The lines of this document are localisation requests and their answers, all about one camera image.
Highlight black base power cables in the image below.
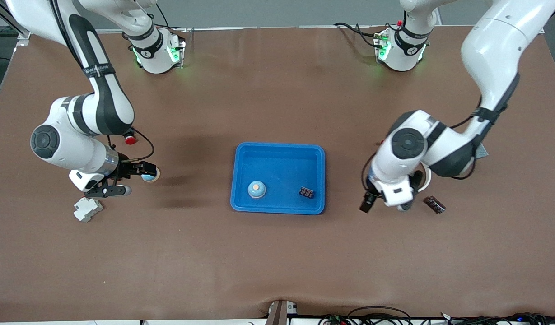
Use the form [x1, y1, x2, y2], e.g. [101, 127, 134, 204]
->
[334, 20, 386, 48]

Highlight black cable bundle with loop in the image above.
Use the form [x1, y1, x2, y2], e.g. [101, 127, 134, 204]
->
[318, 306, 413, 325]

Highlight grey metal camera mount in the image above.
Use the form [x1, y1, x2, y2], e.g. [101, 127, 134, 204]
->
[266, 300, 298, 325]

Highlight white circuit breaker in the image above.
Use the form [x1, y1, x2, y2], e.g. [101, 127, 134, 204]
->
[74, 197, 104, 223]

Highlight silver table edge rail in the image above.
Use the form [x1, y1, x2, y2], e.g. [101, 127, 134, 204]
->
[97, 25, 479, 34]

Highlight blue plastic tray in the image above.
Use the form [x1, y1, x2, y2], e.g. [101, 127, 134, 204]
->
[230, 142, 326, 215]

